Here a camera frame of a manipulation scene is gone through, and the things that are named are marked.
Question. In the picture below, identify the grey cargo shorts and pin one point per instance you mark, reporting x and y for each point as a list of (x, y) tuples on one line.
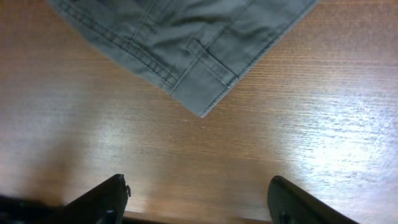
[(195, 50)]

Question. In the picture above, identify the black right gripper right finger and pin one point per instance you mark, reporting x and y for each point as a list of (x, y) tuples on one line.
[(289, 204)]

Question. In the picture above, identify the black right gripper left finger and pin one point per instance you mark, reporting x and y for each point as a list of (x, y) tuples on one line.
[(105, 203)]

